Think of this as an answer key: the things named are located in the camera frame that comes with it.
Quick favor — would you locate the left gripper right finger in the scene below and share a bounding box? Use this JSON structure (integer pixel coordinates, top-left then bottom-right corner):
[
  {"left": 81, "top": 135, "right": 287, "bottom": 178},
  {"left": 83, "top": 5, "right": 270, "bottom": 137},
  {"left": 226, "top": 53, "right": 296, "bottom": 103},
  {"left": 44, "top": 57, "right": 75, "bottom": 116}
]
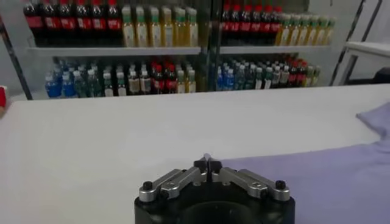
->
[{"left": 208, "top": 153, "right": 291, "bottom": 203}]

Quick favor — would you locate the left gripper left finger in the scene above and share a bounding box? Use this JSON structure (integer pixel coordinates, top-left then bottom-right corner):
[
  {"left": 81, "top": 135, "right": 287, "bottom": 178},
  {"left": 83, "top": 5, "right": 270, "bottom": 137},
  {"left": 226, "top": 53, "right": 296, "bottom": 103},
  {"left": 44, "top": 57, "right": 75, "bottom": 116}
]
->
[{"left": 138, "top": 153, "right": 210, "bottom": 203}]

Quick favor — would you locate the purple t-shirt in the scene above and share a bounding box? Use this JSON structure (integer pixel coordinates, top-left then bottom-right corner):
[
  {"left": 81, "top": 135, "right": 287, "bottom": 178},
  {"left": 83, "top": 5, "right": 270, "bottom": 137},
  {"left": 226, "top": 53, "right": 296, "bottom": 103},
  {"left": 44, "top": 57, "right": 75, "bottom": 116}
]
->
[{"left": 219, "top": 102, "right": 390, "bottom": 224}]

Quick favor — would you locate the small red cap cola bottle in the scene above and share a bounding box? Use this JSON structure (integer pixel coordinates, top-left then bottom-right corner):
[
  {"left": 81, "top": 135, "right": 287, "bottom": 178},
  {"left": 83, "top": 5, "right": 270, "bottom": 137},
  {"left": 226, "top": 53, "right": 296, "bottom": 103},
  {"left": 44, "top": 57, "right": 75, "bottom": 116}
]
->
[
  {"left": 152, "top": 64, "right": 165, "bottom": 94},
  {"left": 297, "top": 61, "right": 308, "bottom": 88},
  {"left": 165, "top": 63, "right": 178, "bottom": 94},
  {"left": 289, "top": 62, "right": 299, "bottom": 88}
]

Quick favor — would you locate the small green cap tea bottle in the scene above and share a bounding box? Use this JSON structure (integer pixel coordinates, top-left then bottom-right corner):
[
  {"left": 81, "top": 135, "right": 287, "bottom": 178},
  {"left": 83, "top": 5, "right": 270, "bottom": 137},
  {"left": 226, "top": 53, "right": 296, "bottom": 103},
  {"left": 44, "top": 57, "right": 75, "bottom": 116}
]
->
[
  {"left": 255, "top": 66, "right": 264, "bottom": 90},
  {"left": 102, "top": 72, "right": 115, "bottom": 97},
  {"left": 116, "top": 71, "right": 127, "bottom": 97},
  {"left": 263, "top": 66, "right": 274, "bottom": 89}
]

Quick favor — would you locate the small blue water bottle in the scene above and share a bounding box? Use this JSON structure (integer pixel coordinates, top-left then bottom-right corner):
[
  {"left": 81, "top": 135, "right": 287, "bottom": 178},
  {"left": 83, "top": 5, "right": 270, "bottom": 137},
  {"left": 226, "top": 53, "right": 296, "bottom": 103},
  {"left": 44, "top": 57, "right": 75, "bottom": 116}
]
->
[
  {"left": 216, "top": 68, "right": 227, "bottom": 91},
  {"left": 62, "top": 72, "right": 77, "bottom": 98},
  {"left": 44, "top": 74, "right": 62, "bottom": 99},
  {"left": 225, "top": 68, "right": 235, "bottom": 91}
]

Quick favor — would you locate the small clear green water bottle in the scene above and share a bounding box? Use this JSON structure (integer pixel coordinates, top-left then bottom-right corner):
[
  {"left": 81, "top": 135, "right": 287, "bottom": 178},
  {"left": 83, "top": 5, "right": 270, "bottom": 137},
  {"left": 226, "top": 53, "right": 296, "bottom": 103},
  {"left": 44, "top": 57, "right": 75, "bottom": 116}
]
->
[
  {"left": 87, "top": 69, "right": 103, "bottom": 97},
  {"left": 73, "top": 70, "right": 89, "bottom": 98},
  {"left": 244, "top": 64, "right": 256, "bottom": 90},
  {"left": 234, "top": 65, "right": 246, "bottom": 91}
]

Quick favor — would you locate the small white cap dark bottle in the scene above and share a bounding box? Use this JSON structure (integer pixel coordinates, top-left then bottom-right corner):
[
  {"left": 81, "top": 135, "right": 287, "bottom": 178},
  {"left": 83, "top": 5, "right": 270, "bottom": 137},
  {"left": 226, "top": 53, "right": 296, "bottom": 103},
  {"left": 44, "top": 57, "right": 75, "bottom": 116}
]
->
[
  {"left": 140, "top": 69, "right": 152, "bottom": 94},
  {"left": 127, "top": 70, "right": 140, "bottom": 95},
  {"left": 280, "top": 65, "right": 290, "bottom": 88},
  {"left": 272, "top": 65, "right": 282, "bottom": 89}
]

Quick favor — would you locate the white drinks shelf unit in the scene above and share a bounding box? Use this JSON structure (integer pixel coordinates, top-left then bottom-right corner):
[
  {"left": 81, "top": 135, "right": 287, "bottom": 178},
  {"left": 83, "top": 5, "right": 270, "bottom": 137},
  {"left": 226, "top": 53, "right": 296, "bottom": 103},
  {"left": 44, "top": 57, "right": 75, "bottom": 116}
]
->
[
  {"left": 24, "top": 0, "right": 214, "bottom": 100},
  {"left": 213, "top": 0, "right": 366, "bottom": 92}
]

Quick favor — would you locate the green cap yellow tea bottle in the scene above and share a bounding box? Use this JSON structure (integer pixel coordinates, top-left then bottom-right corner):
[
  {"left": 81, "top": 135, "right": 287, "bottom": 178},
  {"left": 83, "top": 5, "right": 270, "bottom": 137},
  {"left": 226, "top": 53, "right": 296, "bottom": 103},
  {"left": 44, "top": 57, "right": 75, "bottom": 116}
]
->
[
  {"left": 275, "top": 13, "right": 291, "bottom": 46},
  {"left": 172, "top": 6, "right": 187, "bottom": 48},
  {"left": 315, "top": 15, "right": 325, "bottom": 46},
  {"left": 307, "top": 15, "right": 317, "bottom": 46},
  {"left": 160, "top": 6, "right": 174, "bottom": 48},
  {"left": 148, "top": 5, "right": 161, "bottom": 48},
  {"left": 135, "top": 5, "right": 149, "bottom": 48},
  {"left": 185, "top": 7, "right": 199, "bottom": 48},
  {"left": 121, "top": 4, "right": 137, "bottom": 48},
  {"left": 289, "top": 13, "right": 300, "bottom": 46},
  {"left": 298, "top": 14, "right": 308, "bottom": 46},
  {"left": 323, "top": 16, "right": 336, "bottom": 46}
]

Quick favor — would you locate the white side table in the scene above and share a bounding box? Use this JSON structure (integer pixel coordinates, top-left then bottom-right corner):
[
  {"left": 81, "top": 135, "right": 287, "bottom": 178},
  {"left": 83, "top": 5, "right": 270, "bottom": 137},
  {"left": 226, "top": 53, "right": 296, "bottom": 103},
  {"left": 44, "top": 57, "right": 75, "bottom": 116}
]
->
[{"left": 331, "top": 41, "right": 390, "bottom": 86}]

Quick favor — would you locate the black slanted wall post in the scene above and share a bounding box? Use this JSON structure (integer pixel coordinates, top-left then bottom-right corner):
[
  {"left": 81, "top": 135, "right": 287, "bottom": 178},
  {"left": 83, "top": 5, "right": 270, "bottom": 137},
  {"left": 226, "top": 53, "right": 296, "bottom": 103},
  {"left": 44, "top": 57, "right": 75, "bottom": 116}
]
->
[{"left": 0, "top": 18, "right": 33, "bottom": 100}]

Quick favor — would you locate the dark slanted wall post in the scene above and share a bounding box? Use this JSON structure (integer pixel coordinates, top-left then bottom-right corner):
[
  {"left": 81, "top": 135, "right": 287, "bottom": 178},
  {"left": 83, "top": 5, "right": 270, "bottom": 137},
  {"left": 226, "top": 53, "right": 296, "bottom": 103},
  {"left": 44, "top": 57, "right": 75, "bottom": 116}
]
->
[{"left": 361, "top": 0, "right": 384, "bottom": 43}]

